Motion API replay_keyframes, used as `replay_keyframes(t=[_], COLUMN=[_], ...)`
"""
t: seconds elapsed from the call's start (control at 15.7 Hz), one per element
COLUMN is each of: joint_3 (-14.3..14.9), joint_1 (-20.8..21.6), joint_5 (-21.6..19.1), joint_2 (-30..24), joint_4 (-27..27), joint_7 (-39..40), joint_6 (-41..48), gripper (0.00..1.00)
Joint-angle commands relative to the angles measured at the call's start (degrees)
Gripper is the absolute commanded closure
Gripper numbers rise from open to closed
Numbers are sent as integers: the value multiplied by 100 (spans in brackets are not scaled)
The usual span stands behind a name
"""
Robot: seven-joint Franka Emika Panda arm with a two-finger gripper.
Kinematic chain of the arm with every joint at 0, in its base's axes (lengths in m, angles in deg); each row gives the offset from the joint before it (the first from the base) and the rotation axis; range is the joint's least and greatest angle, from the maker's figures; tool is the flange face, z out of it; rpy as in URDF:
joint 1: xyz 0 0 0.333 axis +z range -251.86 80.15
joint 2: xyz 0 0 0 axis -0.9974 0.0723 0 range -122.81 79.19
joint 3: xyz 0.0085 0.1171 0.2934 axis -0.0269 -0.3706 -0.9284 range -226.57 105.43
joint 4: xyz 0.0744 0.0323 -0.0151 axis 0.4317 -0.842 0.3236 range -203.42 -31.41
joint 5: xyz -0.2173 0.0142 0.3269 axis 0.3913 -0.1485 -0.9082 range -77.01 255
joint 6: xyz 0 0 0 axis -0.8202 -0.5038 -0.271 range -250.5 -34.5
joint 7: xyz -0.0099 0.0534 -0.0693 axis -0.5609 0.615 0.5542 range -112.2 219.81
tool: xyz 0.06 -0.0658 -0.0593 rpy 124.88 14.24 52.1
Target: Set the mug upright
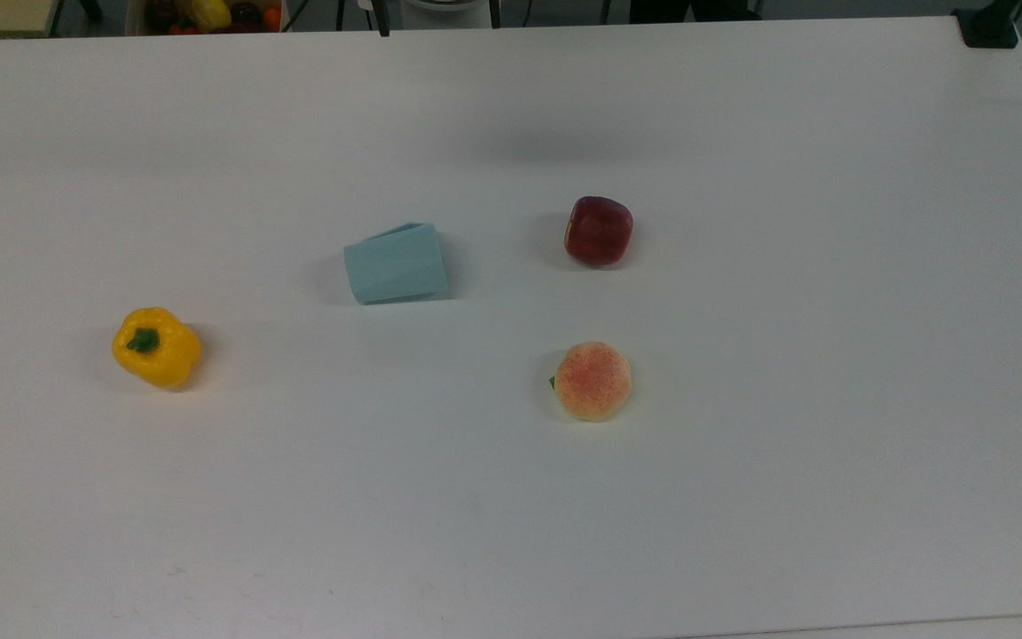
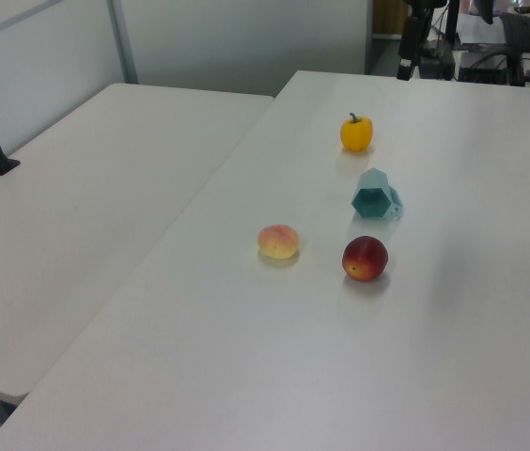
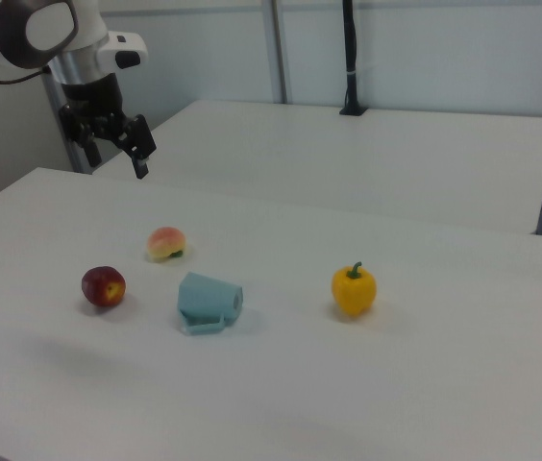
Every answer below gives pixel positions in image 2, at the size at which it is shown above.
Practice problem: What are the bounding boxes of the teal hexagonal mug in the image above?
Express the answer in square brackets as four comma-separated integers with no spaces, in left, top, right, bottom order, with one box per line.
[351,167,406,221]

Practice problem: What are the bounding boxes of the pale pink yellow peach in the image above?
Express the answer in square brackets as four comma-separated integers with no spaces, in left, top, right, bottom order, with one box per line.
[257,224,301,260]

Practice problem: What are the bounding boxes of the dark red apple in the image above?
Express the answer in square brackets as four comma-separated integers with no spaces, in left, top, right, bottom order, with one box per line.
[341,235,389,283]

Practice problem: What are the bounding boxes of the yellow bell pepper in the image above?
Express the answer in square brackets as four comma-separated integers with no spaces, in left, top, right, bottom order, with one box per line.
[339,112,375,153]

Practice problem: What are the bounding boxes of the white side table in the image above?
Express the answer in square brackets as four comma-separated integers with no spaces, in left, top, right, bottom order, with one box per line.
[0,83,276,451]

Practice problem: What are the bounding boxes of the black pole with white band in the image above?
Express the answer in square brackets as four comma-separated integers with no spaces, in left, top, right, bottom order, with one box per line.
[396,0,449,82]

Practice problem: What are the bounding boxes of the black computer box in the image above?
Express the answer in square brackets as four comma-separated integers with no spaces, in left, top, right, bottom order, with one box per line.
[457,48,527,87]

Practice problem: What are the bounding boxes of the black keyboard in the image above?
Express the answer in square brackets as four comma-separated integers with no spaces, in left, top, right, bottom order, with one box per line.
[499,11,530,52]

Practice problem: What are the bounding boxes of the grey partition frame post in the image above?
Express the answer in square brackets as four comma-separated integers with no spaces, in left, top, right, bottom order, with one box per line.
[106,0,140,86]

